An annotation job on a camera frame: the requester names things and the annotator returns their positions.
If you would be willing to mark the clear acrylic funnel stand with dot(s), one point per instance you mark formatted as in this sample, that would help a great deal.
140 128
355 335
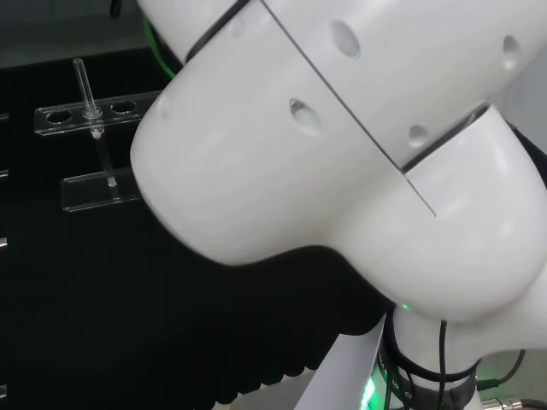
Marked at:
92 128

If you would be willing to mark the black bench cloth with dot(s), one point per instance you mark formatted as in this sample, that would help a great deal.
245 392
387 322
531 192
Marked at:
107 290

